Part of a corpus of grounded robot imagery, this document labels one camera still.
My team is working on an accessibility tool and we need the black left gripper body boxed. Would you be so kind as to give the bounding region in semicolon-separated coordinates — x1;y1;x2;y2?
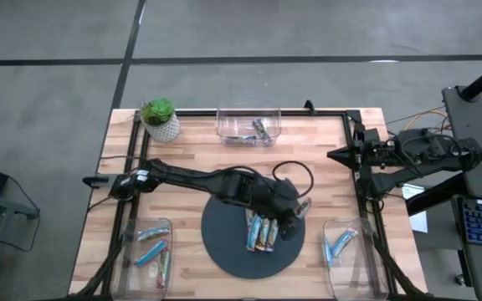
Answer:
261;186;299;222

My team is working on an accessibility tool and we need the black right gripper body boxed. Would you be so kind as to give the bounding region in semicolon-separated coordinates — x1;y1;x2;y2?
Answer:
364;128;392;168

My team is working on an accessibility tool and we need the blue granola bar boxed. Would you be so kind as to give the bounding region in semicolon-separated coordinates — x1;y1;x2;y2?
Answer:
331;227;360;258
322;233;335;269
246;214;264;253
133;238;170;268

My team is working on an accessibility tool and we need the teal granola bar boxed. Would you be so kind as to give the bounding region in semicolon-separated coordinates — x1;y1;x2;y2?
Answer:
136;227;171;242

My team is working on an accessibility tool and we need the red and green granola bar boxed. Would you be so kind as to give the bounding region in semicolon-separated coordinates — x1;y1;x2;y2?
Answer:
156;248;171;290

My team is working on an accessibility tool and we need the white paper sheet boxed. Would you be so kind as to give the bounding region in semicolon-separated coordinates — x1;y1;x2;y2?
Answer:
400;183;426;201
408;211;429;234

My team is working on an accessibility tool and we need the dark round plate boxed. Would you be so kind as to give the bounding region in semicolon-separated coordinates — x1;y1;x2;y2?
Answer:
201;194;307;280

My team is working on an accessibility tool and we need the clear plastic bin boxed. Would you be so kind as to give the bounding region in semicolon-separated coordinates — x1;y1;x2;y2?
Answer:
322;217;391;301
110;217;174;301
215;106;283;147

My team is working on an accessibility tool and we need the dark grey workstation desk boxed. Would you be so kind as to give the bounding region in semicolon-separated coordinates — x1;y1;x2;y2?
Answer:
441;85;482;301

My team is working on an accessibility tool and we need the succulent in white patterned pot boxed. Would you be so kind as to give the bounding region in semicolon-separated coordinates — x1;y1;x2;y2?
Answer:
139;98;182;143

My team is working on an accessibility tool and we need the black looped gripper cable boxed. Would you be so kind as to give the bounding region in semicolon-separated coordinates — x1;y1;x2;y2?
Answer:
272;161;315;198

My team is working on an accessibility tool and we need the yellow cable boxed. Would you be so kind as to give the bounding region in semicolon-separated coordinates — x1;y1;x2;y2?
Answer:
403;109;449;131

